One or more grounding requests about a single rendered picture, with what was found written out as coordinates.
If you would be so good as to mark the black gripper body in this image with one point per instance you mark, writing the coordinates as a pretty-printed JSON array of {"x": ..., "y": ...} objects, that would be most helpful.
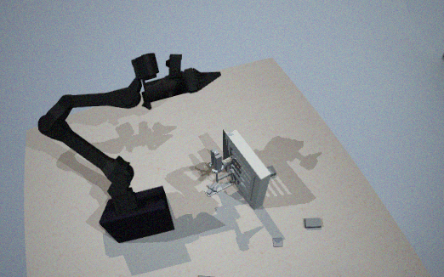
[{"x": 186, "y": 83}]

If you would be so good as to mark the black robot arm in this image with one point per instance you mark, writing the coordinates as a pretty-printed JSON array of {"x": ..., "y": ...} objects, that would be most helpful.
[{"x": 118, "y": 171}]

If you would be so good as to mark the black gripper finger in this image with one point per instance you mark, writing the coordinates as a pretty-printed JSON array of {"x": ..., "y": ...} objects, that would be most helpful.
[{"x": 204, "y": 78}]

